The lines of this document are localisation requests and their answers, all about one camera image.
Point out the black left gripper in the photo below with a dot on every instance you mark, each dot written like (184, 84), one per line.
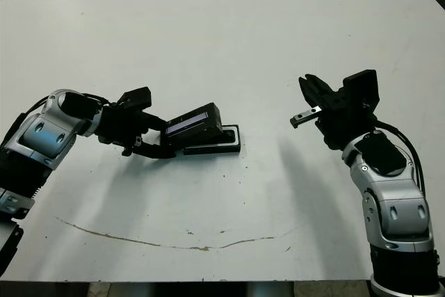
(120, 124)

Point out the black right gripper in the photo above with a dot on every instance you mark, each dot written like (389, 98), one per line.
(344, 126)

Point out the black box lid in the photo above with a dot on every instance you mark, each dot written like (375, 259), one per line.
(198, 130)

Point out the black box base white insert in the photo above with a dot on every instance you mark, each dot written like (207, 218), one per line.
(215, 150)

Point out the grey cylindrical leg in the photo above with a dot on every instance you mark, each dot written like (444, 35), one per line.
(273, 290)

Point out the black left wrist camera housing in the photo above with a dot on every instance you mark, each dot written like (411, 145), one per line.
(135, 97)

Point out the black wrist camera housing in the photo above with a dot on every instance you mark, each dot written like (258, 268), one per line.
(135, 97)
(361, 88)

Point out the black right wrist camera housing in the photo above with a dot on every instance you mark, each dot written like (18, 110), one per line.
(361, 88)

